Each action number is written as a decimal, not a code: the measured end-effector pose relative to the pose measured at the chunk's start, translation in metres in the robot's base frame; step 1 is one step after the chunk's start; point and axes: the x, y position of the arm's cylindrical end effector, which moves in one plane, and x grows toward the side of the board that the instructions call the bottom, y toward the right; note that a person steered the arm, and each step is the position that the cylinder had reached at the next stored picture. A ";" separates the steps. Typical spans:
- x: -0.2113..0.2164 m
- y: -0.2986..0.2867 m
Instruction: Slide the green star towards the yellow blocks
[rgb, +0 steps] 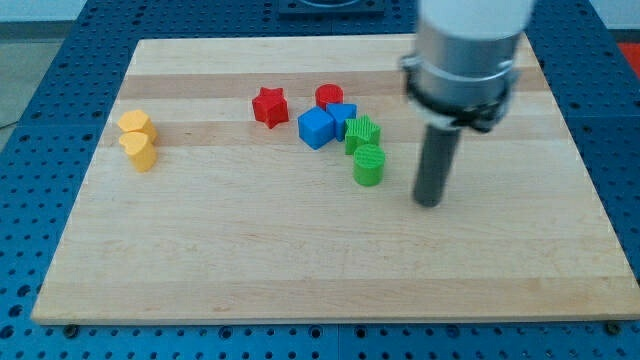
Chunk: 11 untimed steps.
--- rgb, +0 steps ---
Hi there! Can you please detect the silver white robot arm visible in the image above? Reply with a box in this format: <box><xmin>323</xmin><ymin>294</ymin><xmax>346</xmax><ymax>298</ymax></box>
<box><xmin>400</xmin><ymin>0</ymin><xmax>535</xmax><ymax>133</ymax></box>

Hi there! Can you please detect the green star block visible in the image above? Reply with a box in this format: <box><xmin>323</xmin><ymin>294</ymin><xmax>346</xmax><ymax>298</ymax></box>
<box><xmin>344</xmin><ymin>115</ymin><xmax>381</xmax><ymax>155</ymax></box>

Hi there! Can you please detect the red star block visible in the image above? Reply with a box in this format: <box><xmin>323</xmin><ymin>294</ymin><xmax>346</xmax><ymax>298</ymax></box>
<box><xmin>252</xmin><ymin>87</ymin><xmax>289</xmax><ymax>129</ymax></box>

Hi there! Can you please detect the green cylinder block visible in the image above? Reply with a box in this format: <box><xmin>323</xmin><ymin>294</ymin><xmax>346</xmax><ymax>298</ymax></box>
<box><xmin>353</xmin><ymin>144</ymin><xmax>386</xmax><ymax>186</ymax></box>

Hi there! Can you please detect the blue cube block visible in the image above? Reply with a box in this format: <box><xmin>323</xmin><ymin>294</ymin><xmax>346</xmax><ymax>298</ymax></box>
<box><xmin>298</xmin><ymin>106</ymin><xmax>335</xmax><ymax>150</ymax></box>

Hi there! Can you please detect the blue triangle block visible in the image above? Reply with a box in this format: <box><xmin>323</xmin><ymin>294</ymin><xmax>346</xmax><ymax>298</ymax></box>
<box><xmin>326</xmin><ymin>103</ymin><xmax>357</xmax><ymax>141</ymax></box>

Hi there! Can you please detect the light wooden board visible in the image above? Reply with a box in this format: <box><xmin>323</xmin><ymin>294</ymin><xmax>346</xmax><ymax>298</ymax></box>
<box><xmin>32</xmin><ymin>34</ymin><xmax>639</xmax><ymax>325</ymax></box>

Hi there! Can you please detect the red cylinder block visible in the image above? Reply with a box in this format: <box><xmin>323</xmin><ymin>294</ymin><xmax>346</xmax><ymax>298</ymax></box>
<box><xmin>315</xmin><ymin>83</ymin><xmax>344</xmax><ymax>110</ymax></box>

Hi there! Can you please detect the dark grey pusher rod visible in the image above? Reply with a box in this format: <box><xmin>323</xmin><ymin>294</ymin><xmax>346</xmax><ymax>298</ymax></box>
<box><xmin>413</xmin><ymin>125</ymin><xmax>461</xmax><ymax>208</ymax></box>

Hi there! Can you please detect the lower yellow heart block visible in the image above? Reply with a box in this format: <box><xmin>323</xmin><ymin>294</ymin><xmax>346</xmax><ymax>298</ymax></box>
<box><xmin>119</xmin><ymin>132</ymin><xmax>157</xmax><ymax>172</ymax></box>

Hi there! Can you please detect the upper yellow block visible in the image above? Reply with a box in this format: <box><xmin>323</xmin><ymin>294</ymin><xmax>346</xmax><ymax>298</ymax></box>
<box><xmin>117</xmin><ymin>109</ymin><xmax>158</xmax><ymax>143</ymax></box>

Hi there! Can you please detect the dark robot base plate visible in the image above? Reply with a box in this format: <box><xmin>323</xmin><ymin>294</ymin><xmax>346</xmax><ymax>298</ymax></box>
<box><xmin>276</xmin><ymin>0</ymin><xmax>385</xmax><ymax>16</ymax></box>

